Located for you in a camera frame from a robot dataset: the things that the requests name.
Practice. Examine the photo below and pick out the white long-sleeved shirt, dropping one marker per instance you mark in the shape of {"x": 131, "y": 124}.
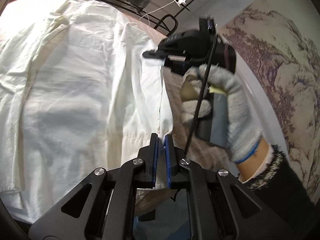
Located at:
{"x": 75, "y": 92}

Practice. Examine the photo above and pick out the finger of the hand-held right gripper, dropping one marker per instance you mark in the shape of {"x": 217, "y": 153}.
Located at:
{"x": 155, "y": 54}

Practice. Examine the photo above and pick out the black metal clothes rack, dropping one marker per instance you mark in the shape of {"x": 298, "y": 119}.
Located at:
{"x": 170, "y": 16}

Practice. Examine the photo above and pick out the landscape wall painting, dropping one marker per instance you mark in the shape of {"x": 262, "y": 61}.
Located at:
{"x": 275, "y": 55}

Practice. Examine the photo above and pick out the beige checked blanket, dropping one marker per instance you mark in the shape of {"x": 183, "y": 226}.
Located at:
{"x": 175, "y": 105}

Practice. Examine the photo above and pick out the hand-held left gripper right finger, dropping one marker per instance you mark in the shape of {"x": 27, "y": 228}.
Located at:
{"x": 167, "y": 160}

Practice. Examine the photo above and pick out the person's right hand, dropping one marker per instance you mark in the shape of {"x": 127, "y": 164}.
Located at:
{"x": 240, "y": 120}

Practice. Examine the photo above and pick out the person's right forearm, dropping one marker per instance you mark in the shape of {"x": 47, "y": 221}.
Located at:
{"x": 275, "y": 180}

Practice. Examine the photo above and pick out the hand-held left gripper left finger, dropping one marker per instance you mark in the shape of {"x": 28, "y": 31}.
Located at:
{"x": 155, "y": 160}

